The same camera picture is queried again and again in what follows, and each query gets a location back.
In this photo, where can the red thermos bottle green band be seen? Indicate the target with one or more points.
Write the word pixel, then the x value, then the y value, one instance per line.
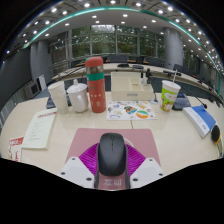
pixel 96 90

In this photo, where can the white desk organizer box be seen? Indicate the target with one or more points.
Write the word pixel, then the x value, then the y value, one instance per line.
pixel 125 90

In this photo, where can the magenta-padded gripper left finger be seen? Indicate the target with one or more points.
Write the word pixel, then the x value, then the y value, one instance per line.
pixel 75 170

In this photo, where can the green printed cup with straw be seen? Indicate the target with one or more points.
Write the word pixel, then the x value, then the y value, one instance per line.
pixel 169 97

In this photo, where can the pink printed mouse pad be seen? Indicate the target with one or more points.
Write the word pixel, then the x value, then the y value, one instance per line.
pixel 85 136

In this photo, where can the colourful sticker sheet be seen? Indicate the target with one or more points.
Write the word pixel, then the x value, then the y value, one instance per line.
pixel 131 110

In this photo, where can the white flat panel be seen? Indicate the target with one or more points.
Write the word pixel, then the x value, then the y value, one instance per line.
pixel 42 82

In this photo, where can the white printed paper sheet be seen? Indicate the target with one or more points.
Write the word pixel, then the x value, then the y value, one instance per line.
pixel 39 128

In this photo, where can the curved conference table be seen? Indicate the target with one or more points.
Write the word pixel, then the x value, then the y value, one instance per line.
pixel 115 67

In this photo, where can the black computer mouse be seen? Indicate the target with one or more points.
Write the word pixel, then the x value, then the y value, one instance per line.
pixel 112 153

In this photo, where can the stack of white paper cups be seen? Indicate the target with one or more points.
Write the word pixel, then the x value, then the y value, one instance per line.
pixel 59 97

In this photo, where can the white boxy appliance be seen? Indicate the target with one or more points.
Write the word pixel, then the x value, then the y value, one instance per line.
pixel 31 89

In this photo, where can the white lidded mug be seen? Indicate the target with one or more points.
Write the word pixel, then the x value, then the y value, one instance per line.
pixel 78 97

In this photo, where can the red and white magazine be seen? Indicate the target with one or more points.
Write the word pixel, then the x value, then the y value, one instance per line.
pixel 15 149

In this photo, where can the blue and white book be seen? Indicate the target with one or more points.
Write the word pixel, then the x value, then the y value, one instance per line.
pixel 201 120

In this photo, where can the black desktop device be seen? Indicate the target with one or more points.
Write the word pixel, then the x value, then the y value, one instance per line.
pixel 182 101

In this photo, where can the dark office chairs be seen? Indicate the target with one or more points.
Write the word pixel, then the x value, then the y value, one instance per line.
pixel 118 58

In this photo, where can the ceiling lights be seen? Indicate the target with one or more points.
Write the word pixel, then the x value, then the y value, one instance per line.
pixel 112 2

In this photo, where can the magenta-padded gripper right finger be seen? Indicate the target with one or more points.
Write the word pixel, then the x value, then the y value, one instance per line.
pixel 148 170

